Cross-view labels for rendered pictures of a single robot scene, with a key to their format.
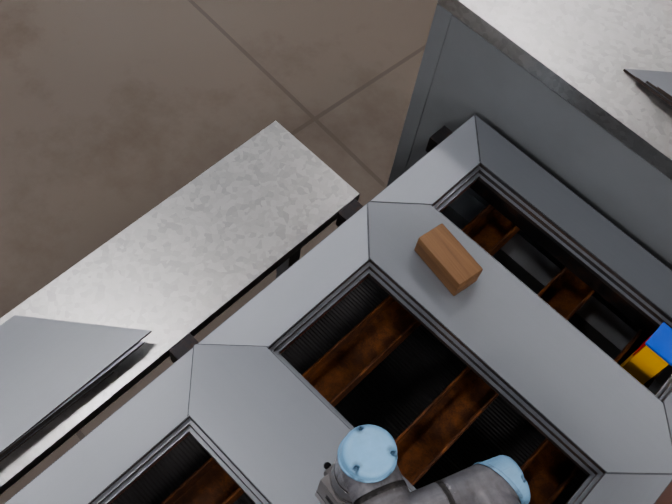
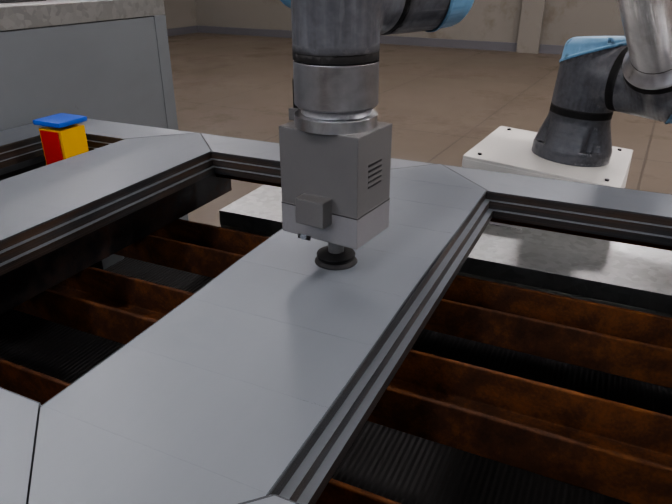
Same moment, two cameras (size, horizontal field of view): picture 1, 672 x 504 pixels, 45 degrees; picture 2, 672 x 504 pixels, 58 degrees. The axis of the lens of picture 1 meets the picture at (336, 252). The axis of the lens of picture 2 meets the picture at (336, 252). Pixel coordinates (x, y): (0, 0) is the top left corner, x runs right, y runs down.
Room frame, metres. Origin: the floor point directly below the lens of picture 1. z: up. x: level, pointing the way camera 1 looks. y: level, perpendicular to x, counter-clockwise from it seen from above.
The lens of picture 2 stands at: (0.39, 0.44, 1.12)
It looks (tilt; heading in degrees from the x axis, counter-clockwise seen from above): 26 degrees down; 260
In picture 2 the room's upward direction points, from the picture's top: straight up
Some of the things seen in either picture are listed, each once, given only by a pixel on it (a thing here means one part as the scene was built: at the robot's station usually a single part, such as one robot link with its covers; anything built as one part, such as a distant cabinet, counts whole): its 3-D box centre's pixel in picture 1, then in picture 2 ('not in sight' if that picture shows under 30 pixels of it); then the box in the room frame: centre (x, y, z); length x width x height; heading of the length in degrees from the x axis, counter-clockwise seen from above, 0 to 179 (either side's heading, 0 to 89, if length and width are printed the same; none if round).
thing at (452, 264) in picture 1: (447, 259); not in sight; (0.77, -0.21, 0.87); 0.12 x 0.06 x 0.05; 46
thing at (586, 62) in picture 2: not in sight; (594, 71); (-0.28, -0.63, 0.94); 0.13 x 0.12 x 0.14; 123
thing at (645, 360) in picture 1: (642, 365); (72, 181); (0.68, -0.62, 0.78); 0.05 x 0.05 x 0.19; 55
